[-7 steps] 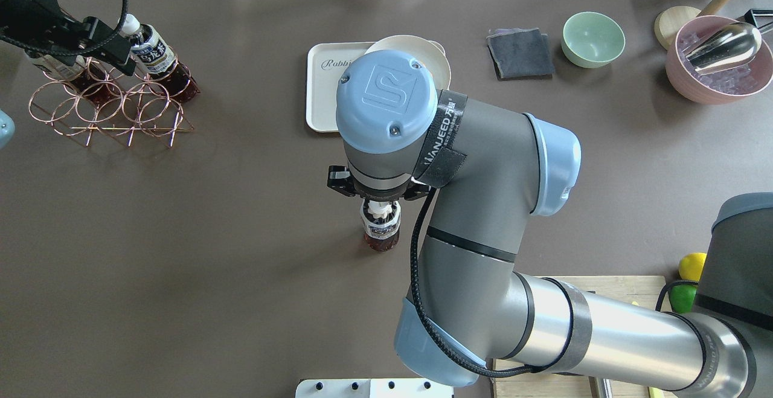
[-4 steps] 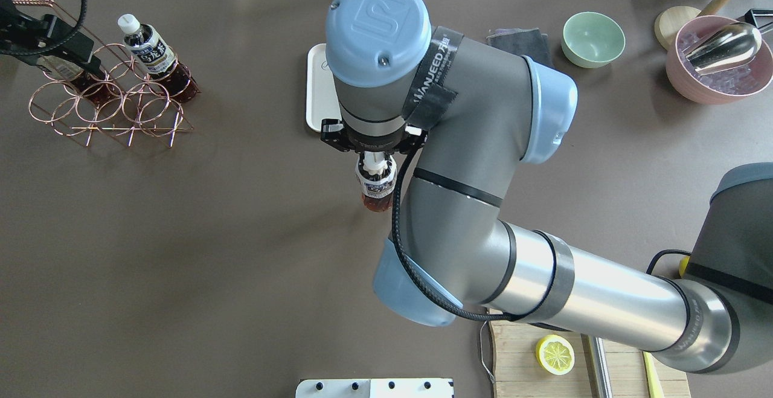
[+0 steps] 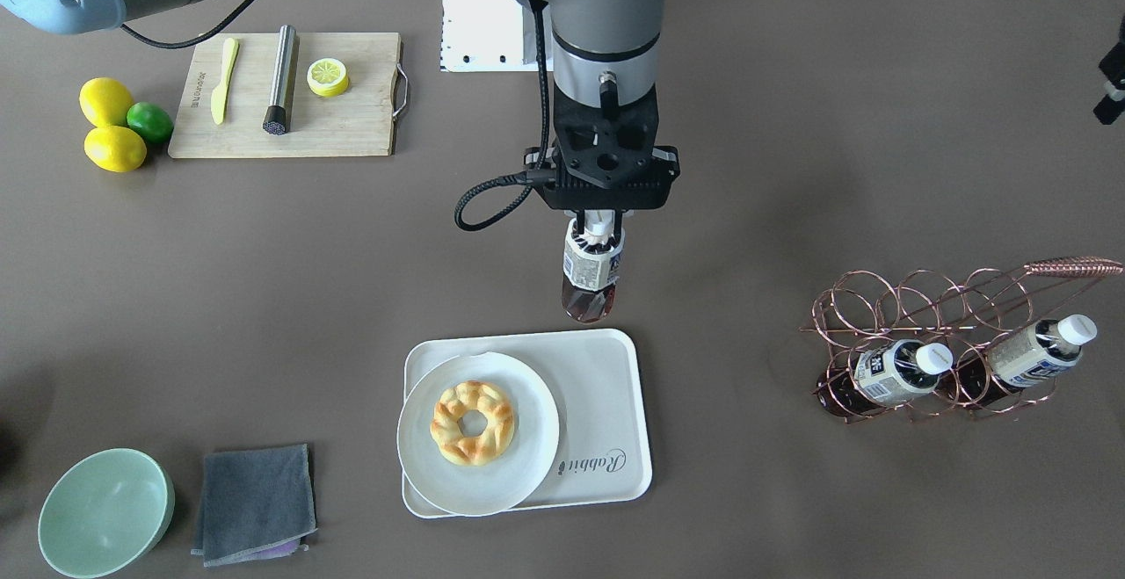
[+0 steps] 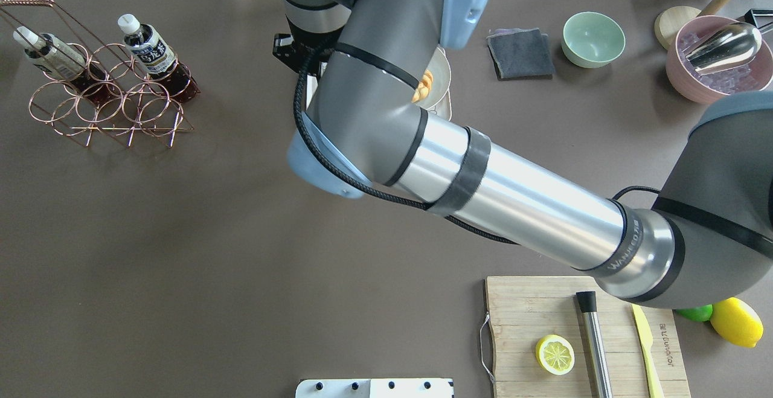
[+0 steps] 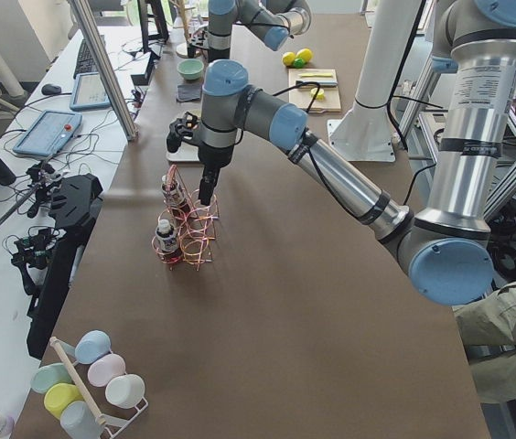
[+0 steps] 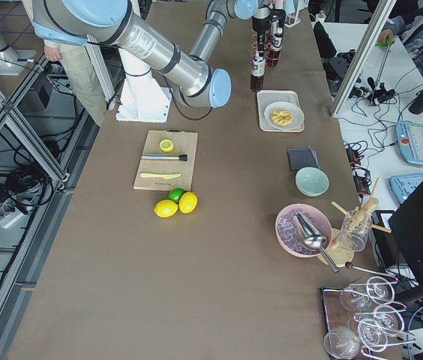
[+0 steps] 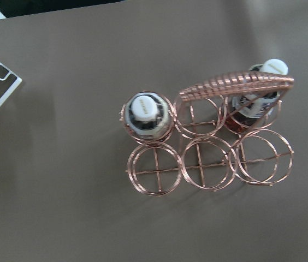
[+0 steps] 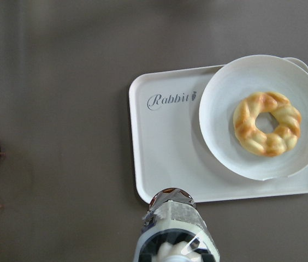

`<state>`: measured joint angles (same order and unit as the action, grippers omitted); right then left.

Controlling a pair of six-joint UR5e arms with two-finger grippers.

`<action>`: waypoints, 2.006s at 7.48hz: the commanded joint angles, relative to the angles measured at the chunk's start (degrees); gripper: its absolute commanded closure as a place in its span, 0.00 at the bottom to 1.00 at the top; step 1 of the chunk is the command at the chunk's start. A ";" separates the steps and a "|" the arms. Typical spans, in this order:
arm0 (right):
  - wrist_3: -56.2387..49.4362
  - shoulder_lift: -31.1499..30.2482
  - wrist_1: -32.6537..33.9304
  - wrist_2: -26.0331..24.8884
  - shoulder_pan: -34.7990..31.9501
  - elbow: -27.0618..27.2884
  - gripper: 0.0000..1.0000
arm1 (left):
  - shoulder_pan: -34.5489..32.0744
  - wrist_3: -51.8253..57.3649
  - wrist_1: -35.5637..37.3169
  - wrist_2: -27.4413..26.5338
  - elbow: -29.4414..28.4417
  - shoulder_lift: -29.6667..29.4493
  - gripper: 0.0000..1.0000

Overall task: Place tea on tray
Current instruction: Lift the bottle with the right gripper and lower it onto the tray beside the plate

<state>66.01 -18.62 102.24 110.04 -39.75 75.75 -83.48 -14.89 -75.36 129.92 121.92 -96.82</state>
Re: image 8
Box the tea bottle white cap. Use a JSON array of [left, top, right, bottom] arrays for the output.
[[133, 188, 220, 261]]

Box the white serving tray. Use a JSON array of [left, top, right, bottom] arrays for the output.
[[129, 65, 308, 203]]

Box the white round plate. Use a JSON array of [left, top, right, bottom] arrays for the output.
[[199, 55, 308, 180]]

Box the glazed ring doughnut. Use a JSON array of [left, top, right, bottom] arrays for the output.
[[233, 92, 301, 157]]

